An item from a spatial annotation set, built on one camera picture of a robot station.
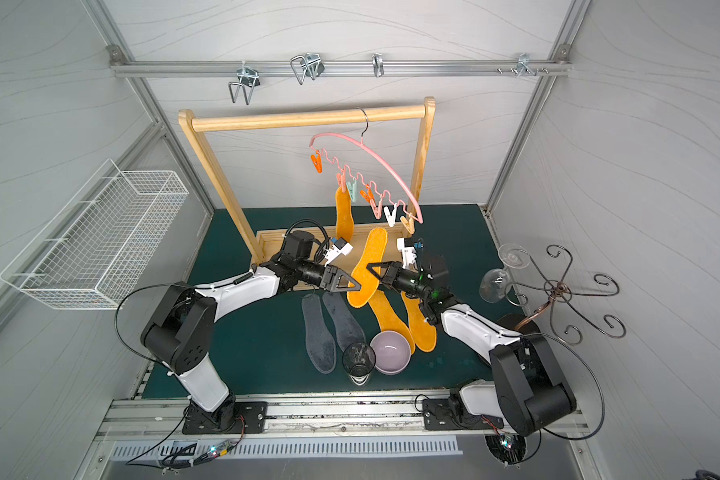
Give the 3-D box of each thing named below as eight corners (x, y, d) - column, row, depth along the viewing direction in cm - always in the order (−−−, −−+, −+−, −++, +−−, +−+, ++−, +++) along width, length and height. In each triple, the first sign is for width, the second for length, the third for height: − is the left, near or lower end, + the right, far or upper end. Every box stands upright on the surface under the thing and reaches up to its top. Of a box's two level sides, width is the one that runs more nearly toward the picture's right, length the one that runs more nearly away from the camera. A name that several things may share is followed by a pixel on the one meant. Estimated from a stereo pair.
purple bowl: (370, 376, 80) (370, 372, 77) (370, 335, 87) (370, 330, 84) (411, 376, 80) (413, 372, 77) (407, 335, 87) (409, 330, 84)
